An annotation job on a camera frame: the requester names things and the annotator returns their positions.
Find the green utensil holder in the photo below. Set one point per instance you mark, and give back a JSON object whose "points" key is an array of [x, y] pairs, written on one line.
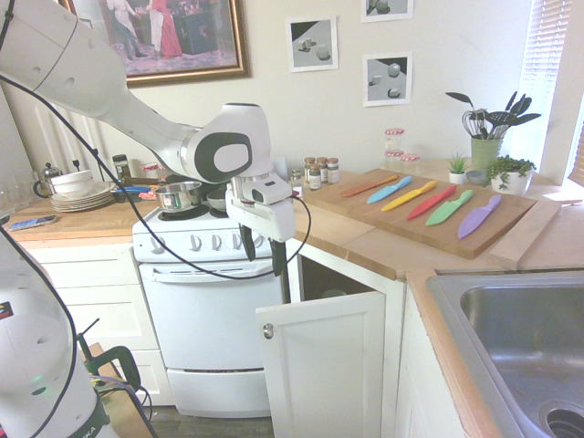
{"points": [[485, 153]]}

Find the stack of white plates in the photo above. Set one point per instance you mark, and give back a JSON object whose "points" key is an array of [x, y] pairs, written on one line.
{"points": [[82, 198]]}

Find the glass spice jar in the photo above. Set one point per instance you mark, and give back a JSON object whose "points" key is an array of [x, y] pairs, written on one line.
{"points": [[322, 168], [310, 166], [315, 177], [333, 169]]}

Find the grey still life print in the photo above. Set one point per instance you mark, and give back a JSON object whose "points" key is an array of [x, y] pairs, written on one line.
{"points": [[388, 78], [313, 44], [387, 9]]}

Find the small salt shaker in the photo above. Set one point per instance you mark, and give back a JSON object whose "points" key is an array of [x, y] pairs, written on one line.
{"points": [[296, 178]]}

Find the small spiky potted plant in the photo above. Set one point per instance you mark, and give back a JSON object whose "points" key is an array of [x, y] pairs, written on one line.
{"points": [[457, 169]]}

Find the window blinds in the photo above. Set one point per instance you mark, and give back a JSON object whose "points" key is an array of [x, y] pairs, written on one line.
{"points": [[545, 77]]}

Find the wooden plank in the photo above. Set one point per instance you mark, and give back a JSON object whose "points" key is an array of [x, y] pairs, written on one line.
{"points": [[524, 239]]}

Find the black kitchen utensils bunch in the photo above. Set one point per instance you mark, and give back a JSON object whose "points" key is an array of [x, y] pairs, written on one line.
{"points": [[495, 116]]}

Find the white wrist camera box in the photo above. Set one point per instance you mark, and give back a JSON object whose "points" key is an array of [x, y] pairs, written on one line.
{"points": [[269, 190]]}

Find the white bowl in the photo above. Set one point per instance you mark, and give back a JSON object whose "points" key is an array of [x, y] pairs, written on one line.
{"points": [[72, 182]]}

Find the stainless steel sink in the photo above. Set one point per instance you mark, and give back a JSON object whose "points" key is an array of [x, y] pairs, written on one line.
{"points": [[515, 347]]}

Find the red knife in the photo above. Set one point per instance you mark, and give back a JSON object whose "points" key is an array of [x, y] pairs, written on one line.
{"points": [[431, 203]]}

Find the white kitchen stove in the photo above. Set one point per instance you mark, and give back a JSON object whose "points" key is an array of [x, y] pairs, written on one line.
{"points": [[201, 310]]}

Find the gold framed painting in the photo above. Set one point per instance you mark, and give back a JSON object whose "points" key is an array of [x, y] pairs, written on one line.
{"points": [[178, 41]]}

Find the dark lid spice bottle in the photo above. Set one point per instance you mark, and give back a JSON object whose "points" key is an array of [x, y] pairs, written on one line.
{"points": [[121, 166]]}

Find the green knife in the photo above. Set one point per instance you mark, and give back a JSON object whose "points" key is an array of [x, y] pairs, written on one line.
{"points": [[449, 209]]}

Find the leafy plant in white pot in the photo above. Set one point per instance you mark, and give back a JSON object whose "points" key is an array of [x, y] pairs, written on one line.
{"points": [[511, 175]]}

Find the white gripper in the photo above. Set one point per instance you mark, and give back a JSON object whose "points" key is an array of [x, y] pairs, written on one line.
{"points": [[269, 218]]}

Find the purple knife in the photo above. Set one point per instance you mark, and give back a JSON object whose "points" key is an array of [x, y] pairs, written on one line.
{"points": [[478, 218]]}

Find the silver cabinet door knob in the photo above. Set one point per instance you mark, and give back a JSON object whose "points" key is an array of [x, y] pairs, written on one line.
{"points": [[268, 330]]}

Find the green black clamp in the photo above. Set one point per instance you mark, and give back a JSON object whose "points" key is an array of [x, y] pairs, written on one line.
{"points": [[111, 365]]}

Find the jar with red checkered lid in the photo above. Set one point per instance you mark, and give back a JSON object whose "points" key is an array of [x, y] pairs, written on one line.
{"points": [[394, 143], [409, 163]]}

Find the blue knife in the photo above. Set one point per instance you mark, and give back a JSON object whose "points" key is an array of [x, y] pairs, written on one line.
{"points": [[388, 190]]}

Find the white cabinet door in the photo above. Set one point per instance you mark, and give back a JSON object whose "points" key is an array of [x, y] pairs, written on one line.
{"points": [[326, 365]]}

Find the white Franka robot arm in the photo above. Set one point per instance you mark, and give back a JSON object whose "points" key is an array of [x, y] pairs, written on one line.
{"points": [[91, 91]]}

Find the smartphone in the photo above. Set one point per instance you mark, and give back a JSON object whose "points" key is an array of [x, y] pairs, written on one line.
{"points": [[33, 223]]}

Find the yellow knife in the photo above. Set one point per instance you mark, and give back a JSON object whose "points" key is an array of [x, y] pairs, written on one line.
{"points": [[408, 196]]}

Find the orange knife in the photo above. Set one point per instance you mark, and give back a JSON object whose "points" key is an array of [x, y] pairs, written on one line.
{"points": [[368, 186]]}

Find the stainless steel pot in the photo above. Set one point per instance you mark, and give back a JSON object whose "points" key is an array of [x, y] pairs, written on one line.
{"points": [[179, 196]]}

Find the white base cabinet drawers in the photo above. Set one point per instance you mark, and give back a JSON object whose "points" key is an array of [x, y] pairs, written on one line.
{"points": [[100, 310]]}

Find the french press coffee maker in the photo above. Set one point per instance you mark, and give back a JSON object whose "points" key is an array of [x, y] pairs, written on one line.
{"points": [[47, 180]]}

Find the wooden cutting board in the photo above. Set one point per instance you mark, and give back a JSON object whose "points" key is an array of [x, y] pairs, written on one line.
{"points": [[424, 212]]}

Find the small grey bowl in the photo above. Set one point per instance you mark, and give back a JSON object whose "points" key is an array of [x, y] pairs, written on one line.
{"points": [[476, 177]]}

